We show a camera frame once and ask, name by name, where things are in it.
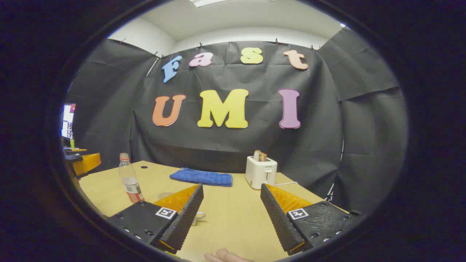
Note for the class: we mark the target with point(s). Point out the white ceramic teacup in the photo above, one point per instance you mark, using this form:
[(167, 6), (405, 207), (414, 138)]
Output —
[(194, 221)]

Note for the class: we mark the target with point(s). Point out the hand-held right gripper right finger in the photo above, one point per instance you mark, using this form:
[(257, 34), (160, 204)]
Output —
[(278, 222)]

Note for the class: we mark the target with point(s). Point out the black backdrop cloth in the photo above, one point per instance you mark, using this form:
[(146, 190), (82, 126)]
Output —
[(255, 145)]

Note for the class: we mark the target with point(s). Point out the ceiling light panel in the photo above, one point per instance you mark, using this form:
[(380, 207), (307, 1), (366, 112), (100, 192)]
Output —
[(207, 2)]

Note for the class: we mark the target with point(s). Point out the small green bottle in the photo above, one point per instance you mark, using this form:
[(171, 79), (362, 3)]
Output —
[(72, 143)]

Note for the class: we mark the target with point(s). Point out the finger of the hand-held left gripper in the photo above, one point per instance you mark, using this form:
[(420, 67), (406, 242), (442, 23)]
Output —
[(87, 164), (74, 150)]

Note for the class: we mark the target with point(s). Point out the clear plastic water bottle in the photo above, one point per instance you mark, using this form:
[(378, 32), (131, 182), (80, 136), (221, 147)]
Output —
[(129, 178)]

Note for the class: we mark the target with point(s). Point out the white toaster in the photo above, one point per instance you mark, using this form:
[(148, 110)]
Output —
[(258, 173)]

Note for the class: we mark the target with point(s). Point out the round wooden coaster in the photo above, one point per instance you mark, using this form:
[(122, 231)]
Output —
[(164, 195)]

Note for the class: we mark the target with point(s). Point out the blue towel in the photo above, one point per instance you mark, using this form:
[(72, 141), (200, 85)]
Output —
[(202, 177)]

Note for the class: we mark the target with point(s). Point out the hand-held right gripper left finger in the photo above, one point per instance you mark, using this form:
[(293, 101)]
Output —
[(185, 218)]

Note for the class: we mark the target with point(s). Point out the computer monitor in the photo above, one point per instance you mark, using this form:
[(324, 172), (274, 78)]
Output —
[(67, 122)]

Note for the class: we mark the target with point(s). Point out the toast slice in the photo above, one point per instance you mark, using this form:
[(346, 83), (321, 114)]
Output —
[(264, 157), (257, 155)]

